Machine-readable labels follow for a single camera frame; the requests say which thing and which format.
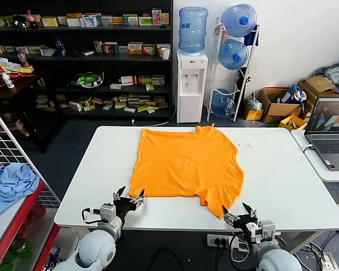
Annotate red framed cart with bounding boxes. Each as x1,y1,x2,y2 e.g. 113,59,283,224
0,163,62,271

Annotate red white medicine box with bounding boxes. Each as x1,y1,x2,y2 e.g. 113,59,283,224
94,41,118,54

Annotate white wire grid panel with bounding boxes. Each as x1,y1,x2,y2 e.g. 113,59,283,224
0,100,62,209

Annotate large white table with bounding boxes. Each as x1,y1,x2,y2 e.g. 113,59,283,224
54,126,339,255

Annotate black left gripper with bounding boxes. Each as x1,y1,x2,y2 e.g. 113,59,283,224
112,185,145,224

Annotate dark wooden table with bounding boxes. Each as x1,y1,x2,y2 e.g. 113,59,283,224
0,66,68,155

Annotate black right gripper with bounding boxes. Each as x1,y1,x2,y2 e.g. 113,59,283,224
221,202,261,235

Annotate shiny black helmet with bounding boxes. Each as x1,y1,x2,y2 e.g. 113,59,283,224
11,14,29,29

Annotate black metal stand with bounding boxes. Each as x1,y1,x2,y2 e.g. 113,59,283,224
236,66,251,99

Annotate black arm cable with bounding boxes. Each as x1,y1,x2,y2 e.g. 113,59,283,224
228,230,252,255
81,208,102,225

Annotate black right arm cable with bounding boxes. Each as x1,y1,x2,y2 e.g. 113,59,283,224
228,230,252,255

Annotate striped grey clothes pile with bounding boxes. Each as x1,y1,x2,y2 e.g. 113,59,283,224
313,61,339,95

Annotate white yellow medicine box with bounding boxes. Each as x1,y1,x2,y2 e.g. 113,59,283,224
127,42,144,55

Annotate black shelf unit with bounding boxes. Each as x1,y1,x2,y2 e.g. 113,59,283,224
0,0,175,119

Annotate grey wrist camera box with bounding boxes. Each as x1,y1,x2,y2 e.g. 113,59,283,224
259,220,281,241
99,202,116,220

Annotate yellow green medicine box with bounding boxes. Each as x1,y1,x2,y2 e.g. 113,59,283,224
41,16,59,28

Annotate small white bottle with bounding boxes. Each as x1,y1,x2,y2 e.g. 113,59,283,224
2,72,15,89

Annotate large brown cardboard box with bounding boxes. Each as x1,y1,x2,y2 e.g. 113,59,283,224
297,75,339,113

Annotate glass bowl green packets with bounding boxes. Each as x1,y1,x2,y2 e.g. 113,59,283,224
70,70,105,89

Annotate crumpled light blue cloth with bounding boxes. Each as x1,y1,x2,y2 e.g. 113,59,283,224
0,163,40,215

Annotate red trimmed cardboard box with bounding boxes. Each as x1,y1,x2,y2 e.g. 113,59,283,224
259,86,303,124

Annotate yellow open bin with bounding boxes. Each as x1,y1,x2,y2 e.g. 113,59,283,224
279,114,308,131

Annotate white power strip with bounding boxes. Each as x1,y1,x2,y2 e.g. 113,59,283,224
206,233,240,249

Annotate blue drink bottle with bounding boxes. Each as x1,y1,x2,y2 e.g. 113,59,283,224
55,36,66,57

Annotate dark blue hanging cloth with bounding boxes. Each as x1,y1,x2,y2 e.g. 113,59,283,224
244,25,260,47

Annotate white water dispenser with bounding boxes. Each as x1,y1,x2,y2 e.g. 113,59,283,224
176,50,209,124

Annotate purple drink bottle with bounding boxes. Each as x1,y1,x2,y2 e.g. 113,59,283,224
16,49,29,68

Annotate tall pink white box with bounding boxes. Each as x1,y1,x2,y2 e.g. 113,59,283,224
151,8,162,27

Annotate labelled blue water jug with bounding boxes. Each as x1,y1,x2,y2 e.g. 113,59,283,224
178,7,209,55

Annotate grey open laptop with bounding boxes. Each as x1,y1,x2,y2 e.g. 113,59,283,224
304,96,339,172

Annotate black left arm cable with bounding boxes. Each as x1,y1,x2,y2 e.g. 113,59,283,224
81,208,102,225

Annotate white teal medicine box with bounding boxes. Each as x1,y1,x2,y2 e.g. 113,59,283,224
123,14,139,27

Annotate orange t-shirt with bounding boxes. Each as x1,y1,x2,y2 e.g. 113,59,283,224
128,124,245,220

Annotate blue white medicine box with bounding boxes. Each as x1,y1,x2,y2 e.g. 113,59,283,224
79,16,98,28

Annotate small white side table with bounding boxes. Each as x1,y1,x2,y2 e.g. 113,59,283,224
290,129,339,183

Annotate cola bottle red cap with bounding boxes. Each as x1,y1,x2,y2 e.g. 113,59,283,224
26,10,39,29

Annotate paper and snack pile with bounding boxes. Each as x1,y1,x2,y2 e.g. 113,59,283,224
0,55,34,88

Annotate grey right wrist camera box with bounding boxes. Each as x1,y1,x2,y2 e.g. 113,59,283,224
259,220,281,241

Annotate green plastic bottle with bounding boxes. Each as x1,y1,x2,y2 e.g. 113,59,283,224
11,238,34,259

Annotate white box red stripe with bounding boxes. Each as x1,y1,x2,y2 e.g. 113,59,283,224
120,75,137,86

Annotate white floor cable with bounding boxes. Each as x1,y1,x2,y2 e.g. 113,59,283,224
131,107,177,127

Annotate blue shopping bag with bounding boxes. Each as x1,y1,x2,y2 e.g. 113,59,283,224
279,84,308,105

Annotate clear plastic bag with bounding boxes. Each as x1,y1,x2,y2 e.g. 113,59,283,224
247,93,263,111

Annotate white metal jug rack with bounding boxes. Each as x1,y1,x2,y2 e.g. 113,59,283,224
206,17,260,123

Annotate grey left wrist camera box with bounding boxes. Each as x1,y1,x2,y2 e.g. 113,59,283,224
99,202,116,220

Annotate white orange medicine box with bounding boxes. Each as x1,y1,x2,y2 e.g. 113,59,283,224
156,43,171,56

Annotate orange green medicine box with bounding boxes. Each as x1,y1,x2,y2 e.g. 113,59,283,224
142,44,158,56

